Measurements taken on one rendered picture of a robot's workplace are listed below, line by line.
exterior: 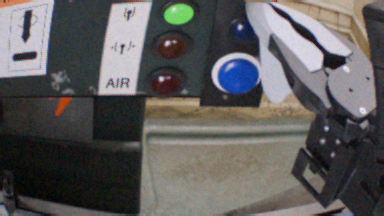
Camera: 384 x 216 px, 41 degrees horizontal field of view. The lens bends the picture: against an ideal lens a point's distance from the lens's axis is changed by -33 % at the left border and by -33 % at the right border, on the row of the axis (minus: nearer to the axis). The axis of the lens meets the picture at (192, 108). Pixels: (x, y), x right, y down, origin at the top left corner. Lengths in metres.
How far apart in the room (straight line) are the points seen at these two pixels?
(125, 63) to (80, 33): 0.05
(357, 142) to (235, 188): 1.48
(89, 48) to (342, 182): 0.22
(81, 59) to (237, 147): 1.49
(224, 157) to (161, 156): 0.16
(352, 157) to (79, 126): 1.09
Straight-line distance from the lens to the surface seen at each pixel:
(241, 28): 0.48
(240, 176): 1.88
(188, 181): 1.85
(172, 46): 0.48
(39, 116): 1.41
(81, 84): 0.51
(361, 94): 0.39
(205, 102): 0.52
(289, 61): 0.39
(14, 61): 0.49
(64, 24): 0.47
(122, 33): 0.48
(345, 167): 0.39
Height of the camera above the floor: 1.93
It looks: 41 degrees down
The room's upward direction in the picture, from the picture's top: 10 degrees clockwise
